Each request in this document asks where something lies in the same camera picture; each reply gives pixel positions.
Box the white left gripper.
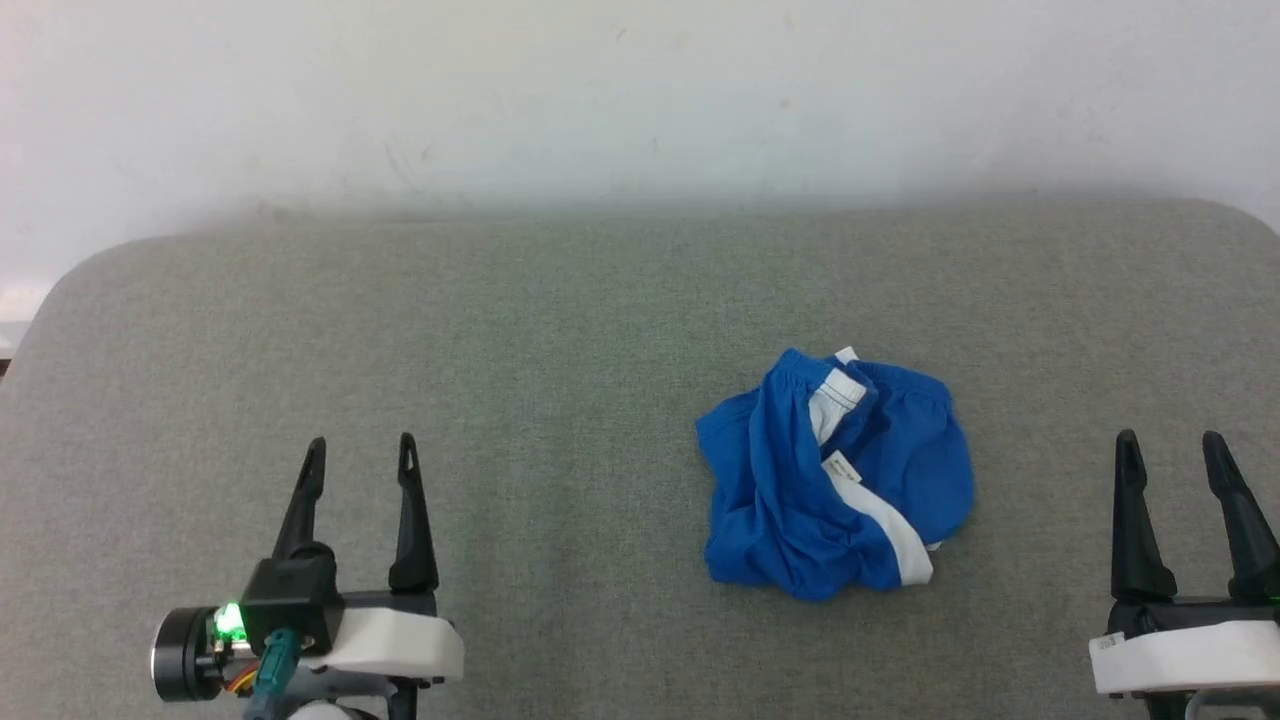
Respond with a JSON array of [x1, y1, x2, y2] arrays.
[[271, 431, 466, 687]]

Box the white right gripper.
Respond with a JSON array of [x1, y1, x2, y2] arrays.
[[1088, 429, 1280, 699]]

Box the blue shorts with white stripe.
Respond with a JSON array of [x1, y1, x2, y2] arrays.
[[695, 346, 975, 603]]

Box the grey fabric sofa seat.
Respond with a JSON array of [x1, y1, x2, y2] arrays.
[[0, 197, 1280, 720]]

